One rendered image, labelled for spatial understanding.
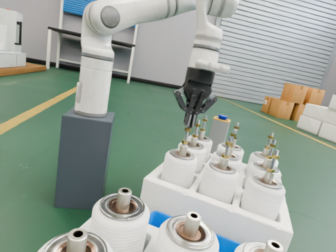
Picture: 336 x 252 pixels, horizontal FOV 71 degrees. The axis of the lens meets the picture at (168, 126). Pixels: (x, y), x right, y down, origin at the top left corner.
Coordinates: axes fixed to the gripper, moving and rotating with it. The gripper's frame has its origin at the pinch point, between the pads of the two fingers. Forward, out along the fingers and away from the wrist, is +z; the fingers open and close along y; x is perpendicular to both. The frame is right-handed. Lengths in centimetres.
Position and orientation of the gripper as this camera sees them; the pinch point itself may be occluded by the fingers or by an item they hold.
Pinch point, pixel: (190, 120)
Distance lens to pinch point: 67.1
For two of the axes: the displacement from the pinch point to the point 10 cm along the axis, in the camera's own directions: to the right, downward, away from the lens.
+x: 2.9, 2.9, -9.1
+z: -1.9, 9.5, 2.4
